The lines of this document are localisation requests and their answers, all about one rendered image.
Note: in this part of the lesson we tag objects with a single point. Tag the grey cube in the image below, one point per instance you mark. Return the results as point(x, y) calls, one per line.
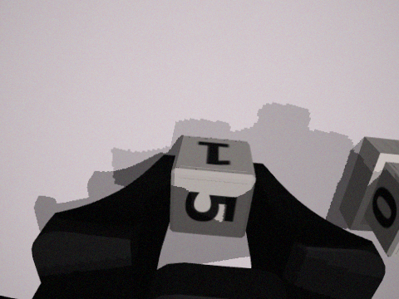
point(212, 185)
point(382, 212)

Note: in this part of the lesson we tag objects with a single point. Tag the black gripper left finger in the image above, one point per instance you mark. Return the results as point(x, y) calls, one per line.
point(108, 249)

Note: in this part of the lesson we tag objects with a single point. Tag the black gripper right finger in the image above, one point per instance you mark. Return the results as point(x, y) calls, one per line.
point(315, 258)

